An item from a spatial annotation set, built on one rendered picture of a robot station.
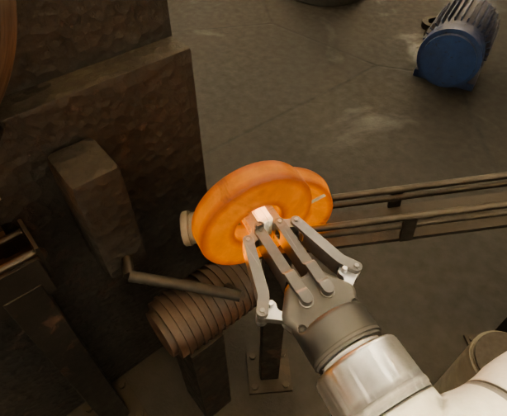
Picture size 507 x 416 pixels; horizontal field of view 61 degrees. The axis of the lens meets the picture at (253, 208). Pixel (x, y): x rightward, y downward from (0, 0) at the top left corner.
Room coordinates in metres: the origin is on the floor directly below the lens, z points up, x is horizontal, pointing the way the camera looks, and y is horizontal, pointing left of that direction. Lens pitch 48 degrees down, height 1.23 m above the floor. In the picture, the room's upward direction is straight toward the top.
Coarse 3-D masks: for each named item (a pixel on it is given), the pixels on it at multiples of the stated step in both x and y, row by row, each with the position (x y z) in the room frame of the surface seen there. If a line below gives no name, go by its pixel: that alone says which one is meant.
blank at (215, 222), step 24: (240, 168) 0.35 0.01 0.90; (264, 168) 0.35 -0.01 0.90; (288, 168) 0.37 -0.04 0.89; (216, 192) 0.33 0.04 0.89; (240, 192) 0.32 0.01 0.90; (264, 192) 0.34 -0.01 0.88; (288, 192) 0.35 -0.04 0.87; (192, 216) 0.33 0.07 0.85; (216, 216) 0.31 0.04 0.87; (240, 216) 0.32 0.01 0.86; (288, 216) 0.35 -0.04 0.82; (216, 240) 0.31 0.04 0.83; (240, 240) 0.33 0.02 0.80
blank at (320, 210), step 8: (296, 168) 0.48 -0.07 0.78; (304, 168) 0.49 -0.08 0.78; (304, 176) 0.47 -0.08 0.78; (312, 176) 0.48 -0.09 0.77; (312, 184) 0.46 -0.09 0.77; (320, 184) 0.47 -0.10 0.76; (312, 192) 0.46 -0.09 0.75; (320, 192) 0.46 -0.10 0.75; (328, 192) 0.47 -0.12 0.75; (312, 200) 0.46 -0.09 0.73; (320, 200) 0.46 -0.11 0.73; (328, 200) 0.46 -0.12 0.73; (312, 208) 0.46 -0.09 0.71; (320, 208) 0.46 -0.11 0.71; (328, 208) 0.46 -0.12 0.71; (312, 216) 0.46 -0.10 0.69; (320, 216) 0.46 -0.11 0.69; (328, 216) 0.46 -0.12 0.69; (240, 224) 0.45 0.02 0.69; (312, 224) 0.46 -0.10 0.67; (320, 224) 0.46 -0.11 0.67
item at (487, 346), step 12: (480, 336) 0.34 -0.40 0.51; (492, 336) 0.33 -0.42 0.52; (504, 336) 0.33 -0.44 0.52; (468, 348) 0.32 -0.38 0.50; (480, 348) 0.31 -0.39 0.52; (492, 348) 0.31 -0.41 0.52; (504, 348) 0.31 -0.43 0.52; (456, 360) 0.33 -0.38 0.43; (468, 360) 0.30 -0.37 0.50; (480, 360) 0.29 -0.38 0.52; (456, 372) 0.30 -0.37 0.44; (468, 372) 0.28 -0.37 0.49; (444, 384) 0.30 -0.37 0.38; (456, 384) 0.28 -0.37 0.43
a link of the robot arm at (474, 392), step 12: (468, 384) 0.14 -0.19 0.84; (480, 384) 0.14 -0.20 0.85; (420, 396) 0.12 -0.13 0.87; (432, 396) 0.12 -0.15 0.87; (444, 396) 0.12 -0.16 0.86; (456, 396) 0.12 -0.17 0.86; (468, 396) 0.12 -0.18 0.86; (480, 396) 0.12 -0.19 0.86; (492, 396) 0.12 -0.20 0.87; (504, 396) 0.12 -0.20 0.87; (396, 408) 0.11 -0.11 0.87; (408, 408) 0.11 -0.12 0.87; (420, 408) 0.11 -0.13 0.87; (432, 408) 0.11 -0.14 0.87; (444, 408) 0.11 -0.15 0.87; (456, 408) 0.11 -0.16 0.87; (468, 408) 0.11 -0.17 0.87; (480, 408) 0.11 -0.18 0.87; (492, 408) 0.11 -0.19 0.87; (504, 408) 0.11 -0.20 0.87
